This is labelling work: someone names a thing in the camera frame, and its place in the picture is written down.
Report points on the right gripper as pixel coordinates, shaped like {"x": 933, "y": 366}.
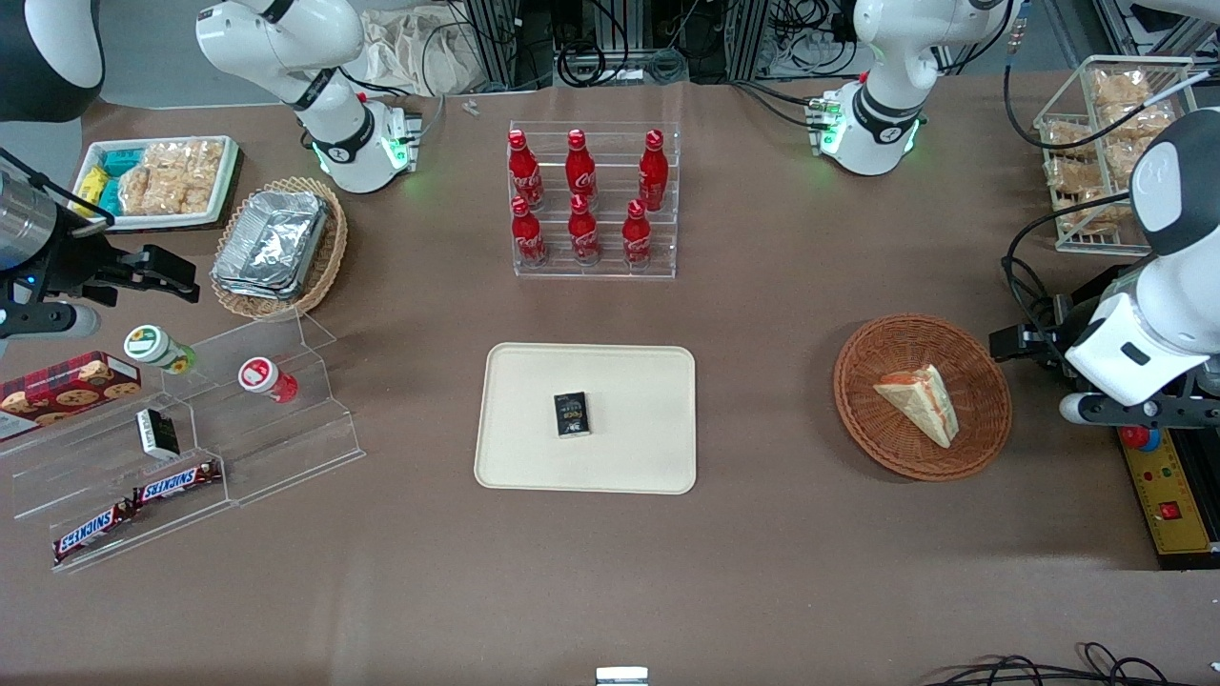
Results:
{"x": 69, "y": 257}

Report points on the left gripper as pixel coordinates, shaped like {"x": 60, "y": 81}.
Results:
{"x": 1075, "y": 323}

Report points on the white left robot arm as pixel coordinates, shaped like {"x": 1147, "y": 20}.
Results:
{"x": 882, "y": 57}

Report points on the white rectangular plastic tray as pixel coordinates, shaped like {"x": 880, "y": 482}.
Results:
{"x": 224, "y": 205}

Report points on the triangular wrapped sandwich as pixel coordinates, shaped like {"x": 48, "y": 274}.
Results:
{"x": 923, "y": 402}

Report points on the light oval wicker basket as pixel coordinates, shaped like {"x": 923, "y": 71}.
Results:
{"x": 329, "y": 257}

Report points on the brown round wicker basket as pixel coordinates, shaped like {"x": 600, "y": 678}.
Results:
{"x": 886, "y": 448}

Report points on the beige rectangular serving tray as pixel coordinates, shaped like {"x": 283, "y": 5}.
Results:
{"x": 629, "y": 448}

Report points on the green sunflower lid cup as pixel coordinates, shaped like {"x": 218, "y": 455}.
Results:
{"x": 152, "y": 345}

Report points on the clear rice cracker pack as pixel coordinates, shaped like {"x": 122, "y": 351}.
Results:
{"x": 1139, "y": 121}
{"x": 1096, "y": 214}
{"x": 191, "y": 162}
{"x": 1069, "y": 138}
{"x": 1077, "y": 176}
{"x": 1117, "y": 88}
{"x": 157, "y": 195}

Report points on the aluminium foil container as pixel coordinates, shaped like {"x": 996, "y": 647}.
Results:
{"x": 250, "y": 290}
{"x": 272, "y": 243}

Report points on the teal snack packet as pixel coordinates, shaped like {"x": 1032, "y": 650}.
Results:
{"x": 109, "y": 198}
{"x": 122, "y": 160}

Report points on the yellow snack packet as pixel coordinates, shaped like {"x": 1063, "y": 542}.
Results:
{"x": 91, "y": 186}

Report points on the red lid yogurt cup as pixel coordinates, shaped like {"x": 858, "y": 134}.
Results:
{"x": 259, "y": 375}

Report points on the red plaid cookie box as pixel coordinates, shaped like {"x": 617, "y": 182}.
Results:
{"x": 71, "y": 386}

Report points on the red emergency stop button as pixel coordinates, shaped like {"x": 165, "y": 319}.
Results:
{"x": 1140, "y": 438}

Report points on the small black white box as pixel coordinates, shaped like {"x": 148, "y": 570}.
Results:
{"x": 157, "y": 433}

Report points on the yellow control box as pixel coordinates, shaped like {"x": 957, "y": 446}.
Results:
{"x": 1168, "y": 486}

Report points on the Snickers chocolate bar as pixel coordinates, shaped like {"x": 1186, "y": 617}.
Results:
{"x": 176, "y": 484}
{"x": 93, "y": 532}

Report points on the clear acrylic stepped shelf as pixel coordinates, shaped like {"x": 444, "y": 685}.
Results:
{"x": 57, "y": 495}
{"x": 305, "y": 448}

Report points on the crumpled white plastic bag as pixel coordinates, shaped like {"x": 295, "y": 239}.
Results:
{"x": 419, "y": 52}

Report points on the red cola bottle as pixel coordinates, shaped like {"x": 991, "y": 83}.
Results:
{"x": 580, "y": 171}
{"x": 653, "y": 176}
{"x": 528, "y": 238}
{"x": 583, "y": 236}
{"x": 525, "y": 176}
{"x": 637, "y": 240}

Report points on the clear acrylic bottle rack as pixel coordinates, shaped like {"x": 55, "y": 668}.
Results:
{"x": 610, "y": 267}

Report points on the small white metal object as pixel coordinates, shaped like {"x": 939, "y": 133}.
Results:
{"x": 621, "y": 676}

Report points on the aluminium frame profile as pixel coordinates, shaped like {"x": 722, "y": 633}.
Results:
{"x": 496, "y": 38}

